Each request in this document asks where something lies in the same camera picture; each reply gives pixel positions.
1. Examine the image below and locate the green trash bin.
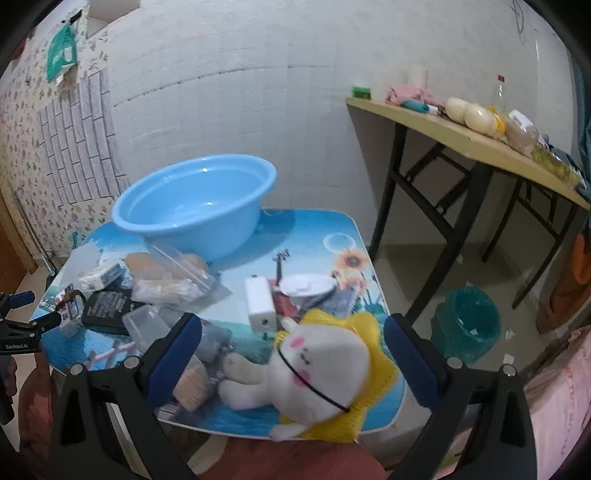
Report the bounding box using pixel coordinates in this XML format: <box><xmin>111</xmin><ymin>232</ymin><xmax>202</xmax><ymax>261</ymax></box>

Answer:
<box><xmin>434</xmin><ymin>286</ymin><xmax>502</xmax><ymax>365</ymax></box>

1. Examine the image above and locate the white soap packet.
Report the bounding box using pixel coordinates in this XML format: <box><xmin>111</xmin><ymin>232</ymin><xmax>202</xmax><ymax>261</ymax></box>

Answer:
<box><xmin>78</xmin><ymin>261</ymin><xmax>130</xmax><ymax>292</ymax></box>

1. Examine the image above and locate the clear zip bag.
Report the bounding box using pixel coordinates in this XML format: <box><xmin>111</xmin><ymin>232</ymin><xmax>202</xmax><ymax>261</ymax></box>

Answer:
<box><xmin>130</xmin><ymin>244</ymin><xmax>232</xmax><ymax>305</ymax></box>

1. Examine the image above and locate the small white printed packet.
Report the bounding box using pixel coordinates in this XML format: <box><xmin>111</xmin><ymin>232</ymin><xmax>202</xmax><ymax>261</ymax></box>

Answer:
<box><xmin>54</xmin><ymin>285</ymin><xmax>86</xmax><ymax>329</ymax></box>

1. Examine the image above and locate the black packet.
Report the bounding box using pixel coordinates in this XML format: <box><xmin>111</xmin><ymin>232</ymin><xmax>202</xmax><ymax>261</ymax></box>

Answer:
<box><xmin>82</xmin><ymin>287</ymin><xmax>148</xmax><ymax>334</ymax></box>

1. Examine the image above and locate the brown wooden door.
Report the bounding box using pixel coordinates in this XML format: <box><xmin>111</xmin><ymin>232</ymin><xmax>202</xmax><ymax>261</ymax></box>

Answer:
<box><xmin>0</xmin><ymin>185</ymin><xmax>35</xmax><ymax>287</ymax></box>

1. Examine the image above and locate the clear plastic box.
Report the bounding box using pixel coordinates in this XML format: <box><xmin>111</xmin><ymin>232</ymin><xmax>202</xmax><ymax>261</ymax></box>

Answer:
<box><xmin>122</xmin><ymin>306</ymin><xmax>174</xmax><ymax>365</ymax></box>

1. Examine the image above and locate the green hanging bag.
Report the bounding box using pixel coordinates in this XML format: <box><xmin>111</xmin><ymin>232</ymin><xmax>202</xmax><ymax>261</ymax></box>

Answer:
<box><xmin>46</xmin><ymin>25</ymin><xmax>77</xmax><ymax>84</ymax></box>

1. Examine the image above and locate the white round lid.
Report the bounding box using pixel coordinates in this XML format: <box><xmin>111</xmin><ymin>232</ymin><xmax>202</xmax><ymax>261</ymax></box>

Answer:
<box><xmin>280</xmin><ymin>274</ymin><xmax>335</xmax><ymax>308</ymax></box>

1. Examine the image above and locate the pink bedding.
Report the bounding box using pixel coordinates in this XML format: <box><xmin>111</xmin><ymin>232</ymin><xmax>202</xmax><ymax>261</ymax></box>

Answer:
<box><xmin>524</xmin><ymin>325</ymin><xmax>591</xmax><ymax>480</ymax></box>

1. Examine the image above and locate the pink cloth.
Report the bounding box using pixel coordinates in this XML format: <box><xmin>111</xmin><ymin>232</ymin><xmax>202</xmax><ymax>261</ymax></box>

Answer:
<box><xmin>387</xmin><ymin>84</ymin><xmax>446</xmax><ymax>108</ymax></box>

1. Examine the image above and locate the bag of green grapes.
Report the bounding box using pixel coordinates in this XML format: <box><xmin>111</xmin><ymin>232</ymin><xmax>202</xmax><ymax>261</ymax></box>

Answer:
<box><xmin>531</xmin><ymin>141</ymin><xmax>583</xmax><ymax>185</ymax></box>

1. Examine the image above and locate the orange cloth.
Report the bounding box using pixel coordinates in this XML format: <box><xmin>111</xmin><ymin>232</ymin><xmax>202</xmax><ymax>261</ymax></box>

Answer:
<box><xmin>538</xmin><ymin>233</ymin><xmax>591</xmax><ymax>333</ymax></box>

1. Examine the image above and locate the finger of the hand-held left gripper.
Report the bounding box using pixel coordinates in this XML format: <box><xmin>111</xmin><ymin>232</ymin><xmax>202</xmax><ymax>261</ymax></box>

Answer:
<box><xmin>0</xmin><ymin>311</ymin><xmax>64</xmax><ymax>342</ymax></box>
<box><xmin>0</xmin><ymin>290</ymin><xmax>36</xmax><ymax>319</ymax></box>

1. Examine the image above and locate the clear glass bottle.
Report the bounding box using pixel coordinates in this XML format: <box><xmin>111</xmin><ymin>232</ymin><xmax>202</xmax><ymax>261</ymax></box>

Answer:
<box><xmin>489</xmin><ymin>74</ymin><xmax>509</xmax><ymax>114</ymax></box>

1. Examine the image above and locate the wooden folding table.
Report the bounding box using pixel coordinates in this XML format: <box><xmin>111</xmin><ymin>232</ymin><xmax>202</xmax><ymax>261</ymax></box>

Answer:
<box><xmin>346</xmin><ymin>97</ymin><xmax>591</xmax><ymax>324</ymax></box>

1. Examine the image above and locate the teal curtain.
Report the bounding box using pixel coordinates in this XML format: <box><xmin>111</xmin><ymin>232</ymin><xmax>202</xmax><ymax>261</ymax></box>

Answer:
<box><xmin>570</xmin><ymin>60</ymin><xmax>591</xmax><ymax>199</ymax></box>

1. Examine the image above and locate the white power adapter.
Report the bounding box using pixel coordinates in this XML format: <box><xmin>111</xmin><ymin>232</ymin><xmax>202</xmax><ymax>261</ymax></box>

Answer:
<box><xmin>245</xmin><ymin>276</ymin><xmax>279</xmax><ymax>333</ymax></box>

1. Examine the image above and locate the white and yellow plush toy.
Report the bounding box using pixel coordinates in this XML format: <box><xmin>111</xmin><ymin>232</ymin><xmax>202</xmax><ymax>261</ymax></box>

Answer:
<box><xmin>217</xmin><ymin>308</ymin><xmax>399</xmax><ymax>444</ymax></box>

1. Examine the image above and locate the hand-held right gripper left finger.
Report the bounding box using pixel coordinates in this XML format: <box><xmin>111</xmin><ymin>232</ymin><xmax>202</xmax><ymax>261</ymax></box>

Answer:
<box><xmin>46</xmin><ymin>313</ymin><xmax>204</xmax><ymax>480</ymax></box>

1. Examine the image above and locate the blue plastic basin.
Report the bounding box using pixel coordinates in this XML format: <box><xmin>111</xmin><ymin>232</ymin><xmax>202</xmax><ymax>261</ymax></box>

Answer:
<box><xmin>112</xmin><ymin>155</ymin><xmax>278</xmax><ymax>261</ymax></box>

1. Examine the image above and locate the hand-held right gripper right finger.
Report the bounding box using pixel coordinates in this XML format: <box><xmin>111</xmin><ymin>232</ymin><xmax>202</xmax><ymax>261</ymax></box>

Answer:
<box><xmin>384</xmin><ymin>314</ymin><xmax>546</xmax><ymax>480</ymax></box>

